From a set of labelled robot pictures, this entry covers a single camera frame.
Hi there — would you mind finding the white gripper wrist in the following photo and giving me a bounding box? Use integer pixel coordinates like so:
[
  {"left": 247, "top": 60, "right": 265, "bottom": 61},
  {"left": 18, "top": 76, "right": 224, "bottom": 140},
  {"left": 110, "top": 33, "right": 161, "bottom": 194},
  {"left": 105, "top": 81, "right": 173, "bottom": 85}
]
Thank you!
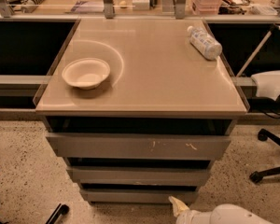
[{"left": 169, "top": 196, "right": 211, "bottom": 224}]

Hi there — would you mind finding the drawer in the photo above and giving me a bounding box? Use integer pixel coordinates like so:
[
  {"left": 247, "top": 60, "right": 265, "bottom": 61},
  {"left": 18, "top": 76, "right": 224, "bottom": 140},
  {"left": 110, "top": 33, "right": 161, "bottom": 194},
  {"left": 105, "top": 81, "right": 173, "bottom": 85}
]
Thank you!
[
  {"left": 47, "top": 133, "right": 231, "bottom": 160},
  {"left": 80, "top": 189, "right": 198, "bottom": 204},
  {"left": 67, "top": 167, "right": 209, "bottom": 186}
]

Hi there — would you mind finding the grey drawer cabinet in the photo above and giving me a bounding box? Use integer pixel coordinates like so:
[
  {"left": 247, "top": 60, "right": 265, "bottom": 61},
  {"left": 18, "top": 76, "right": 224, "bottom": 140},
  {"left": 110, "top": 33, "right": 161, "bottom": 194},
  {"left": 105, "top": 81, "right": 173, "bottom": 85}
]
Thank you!
[{"left": 35, "top": 18, "right": 248, "bottom": 192}]

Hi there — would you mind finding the middle drawer front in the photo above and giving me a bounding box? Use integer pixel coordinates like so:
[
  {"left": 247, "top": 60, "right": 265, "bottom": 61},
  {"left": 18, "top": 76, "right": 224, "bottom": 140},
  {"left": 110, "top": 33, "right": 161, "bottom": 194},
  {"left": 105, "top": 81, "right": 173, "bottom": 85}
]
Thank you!
[{"left": 67, "top": 167, "right": 209, "bottom": 186}]

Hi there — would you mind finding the top drawer front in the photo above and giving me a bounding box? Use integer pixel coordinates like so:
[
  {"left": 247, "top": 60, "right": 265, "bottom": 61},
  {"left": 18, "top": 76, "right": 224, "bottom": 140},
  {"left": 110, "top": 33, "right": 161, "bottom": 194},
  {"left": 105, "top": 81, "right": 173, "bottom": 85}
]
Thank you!
[{"left": 47, "top": 133, "right": 231, "bottom": 160}]

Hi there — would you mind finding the black office chair base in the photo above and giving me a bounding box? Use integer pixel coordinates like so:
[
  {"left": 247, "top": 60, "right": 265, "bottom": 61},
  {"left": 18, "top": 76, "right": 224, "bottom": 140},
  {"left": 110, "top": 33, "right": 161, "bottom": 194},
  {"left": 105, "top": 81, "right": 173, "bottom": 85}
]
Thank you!
[{"left": 249, "top": 123, "right": 280, "bottom": 184}]

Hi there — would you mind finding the black chair leg bottom left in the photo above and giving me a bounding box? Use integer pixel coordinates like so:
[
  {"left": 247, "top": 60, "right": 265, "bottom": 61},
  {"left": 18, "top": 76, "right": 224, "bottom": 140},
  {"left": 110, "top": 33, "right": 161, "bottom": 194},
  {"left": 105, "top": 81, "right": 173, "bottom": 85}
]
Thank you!
[{"left": 46, "top": 203, "right": 69, "bottom": 224}]

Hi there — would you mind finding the white paper bowl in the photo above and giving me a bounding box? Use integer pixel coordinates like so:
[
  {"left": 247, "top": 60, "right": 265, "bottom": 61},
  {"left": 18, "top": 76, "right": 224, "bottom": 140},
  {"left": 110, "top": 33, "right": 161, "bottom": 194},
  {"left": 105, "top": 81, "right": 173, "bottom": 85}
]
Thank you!
[{"left": 62, "top": 58, "right": 110, "bottom": 90}]

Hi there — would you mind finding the clear plastic water bottle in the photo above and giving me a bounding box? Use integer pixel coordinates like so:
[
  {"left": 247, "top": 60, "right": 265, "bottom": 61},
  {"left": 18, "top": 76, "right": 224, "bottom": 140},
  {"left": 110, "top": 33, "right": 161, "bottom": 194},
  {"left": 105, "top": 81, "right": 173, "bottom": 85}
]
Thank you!
[{"left": 187, "top": 26, "right": 222, "bottom": 61}]

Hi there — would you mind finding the white cane stick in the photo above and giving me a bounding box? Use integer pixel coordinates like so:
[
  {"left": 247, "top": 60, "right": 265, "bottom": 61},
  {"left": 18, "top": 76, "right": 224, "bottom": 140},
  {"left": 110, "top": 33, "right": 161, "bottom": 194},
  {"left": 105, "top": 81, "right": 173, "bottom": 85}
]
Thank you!
[{"left": 236, "top": 24, "right": 280, "bottom": 77}]

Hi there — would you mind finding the purple booklet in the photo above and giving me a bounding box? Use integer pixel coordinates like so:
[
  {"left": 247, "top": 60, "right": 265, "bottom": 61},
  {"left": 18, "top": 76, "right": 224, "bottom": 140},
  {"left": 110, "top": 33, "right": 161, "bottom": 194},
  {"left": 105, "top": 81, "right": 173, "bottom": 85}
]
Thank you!
[{"left": 71, "top": 1, "right": 104, "bottom": 13}]

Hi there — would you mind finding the black coiled device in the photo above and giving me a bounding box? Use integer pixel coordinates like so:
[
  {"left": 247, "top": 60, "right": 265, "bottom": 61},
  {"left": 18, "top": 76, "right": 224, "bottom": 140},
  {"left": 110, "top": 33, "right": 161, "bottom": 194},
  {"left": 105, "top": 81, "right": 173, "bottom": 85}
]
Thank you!
[{"left": 21, "top": 0, "right": 45, "bottom": 13}]

